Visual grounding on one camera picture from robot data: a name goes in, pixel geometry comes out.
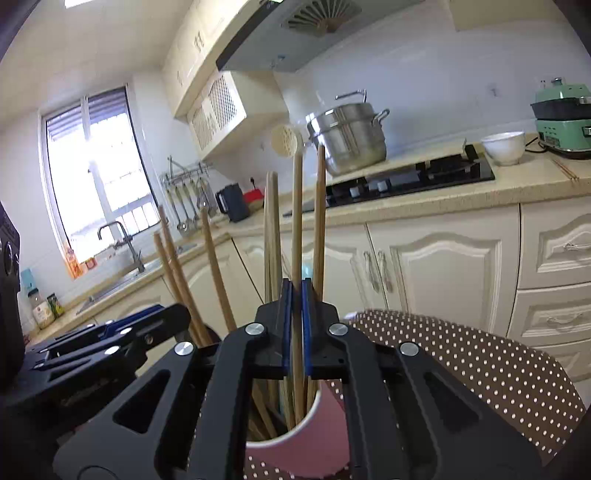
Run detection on folding fan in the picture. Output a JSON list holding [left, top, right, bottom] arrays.
[[281, 0, 363, 35]]

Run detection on small lattice wall cabinet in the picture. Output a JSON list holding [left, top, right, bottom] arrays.
[[187, 71, 287, 160]]

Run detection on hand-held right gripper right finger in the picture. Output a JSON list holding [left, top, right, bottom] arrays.
[[301, 278, 544, 480]]

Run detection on single wooden chopstick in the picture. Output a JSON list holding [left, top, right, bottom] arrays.
[[291, 154, 306, 423]]

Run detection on clear labelled jar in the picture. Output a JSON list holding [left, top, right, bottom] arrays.
[[28, 288, 55, 329]]

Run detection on green electric cooker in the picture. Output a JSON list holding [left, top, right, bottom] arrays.
[[530, 78, 591, 160]]

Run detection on metal sink faucet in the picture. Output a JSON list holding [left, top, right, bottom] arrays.
[[97, 220, 146, 273]]

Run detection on bundle of wooden chopsticks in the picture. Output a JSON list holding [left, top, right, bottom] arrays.
[[153, 144, 326, 441]]

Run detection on beige kitchen countertop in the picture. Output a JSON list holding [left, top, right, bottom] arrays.
[[23, 134, 591, 342]]

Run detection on brown polka dot tablecloth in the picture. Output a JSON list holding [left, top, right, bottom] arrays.
[[194, 309, 587, 480]]

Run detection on stainless steel steamer pot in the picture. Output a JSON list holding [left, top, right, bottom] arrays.
[[307, 90, 391, 176]]

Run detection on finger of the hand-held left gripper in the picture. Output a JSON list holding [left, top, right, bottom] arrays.
[[30, 304, 192, 371], [46, 309, 163, 352]]

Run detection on grey range hood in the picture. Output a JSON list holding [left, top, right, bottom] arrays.
[[215, 0, 426, 73]]

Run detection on black glass cooktop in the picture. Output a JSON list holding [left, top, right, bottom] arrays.
[[283, 144, 496, 217]]

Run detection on black electric kettle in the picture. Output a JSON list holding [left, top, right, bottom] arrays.
[[215, 183, 251, 223]]

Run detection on row of hanging kitchen utensils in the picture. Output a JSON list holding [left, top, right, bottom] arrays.
[[164, 178, 218, 234]]

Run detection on orange packet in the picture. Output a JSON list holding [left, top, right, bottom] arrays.
[[62, 247, 86, 279]]

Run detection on pink utensil holder cup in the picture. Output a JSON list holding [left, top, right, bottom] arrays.
[[245, 381, 354, 480]]

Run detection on cream upper wall cabinets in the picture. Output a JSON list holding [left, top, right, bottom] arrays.
[[161, 0, 259, 118]]

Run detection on cream base cabinets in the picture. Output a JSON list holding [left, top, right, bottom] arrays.
[[69, 196, 591, 384]]

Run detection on metal wall rack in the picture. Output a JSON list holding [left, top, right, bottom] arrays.
[[161, 156, 213, 185]]

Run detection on cream round perforated strainer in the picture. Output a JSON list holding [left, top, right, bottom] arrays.
[[271, 124, 305, 159]]

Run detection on white bowl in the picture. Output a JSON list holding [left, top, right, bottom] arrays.
[[480, 131, 526, 167]]

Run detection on kitchen window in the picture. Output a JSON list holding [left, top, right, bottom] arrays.
[[41, 85, 160, 273]]

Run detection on thin wooden stick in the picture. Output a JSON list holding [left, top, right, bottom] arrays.
[[551, 158, 580, 182]]

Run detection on stainless steel sink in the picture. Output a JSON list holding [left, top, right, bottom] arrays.
[[76, 244, 199, 315]]

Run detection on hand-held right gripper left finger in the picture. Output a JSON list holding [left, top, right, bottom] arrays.
[[53, 278, 295, 480]]

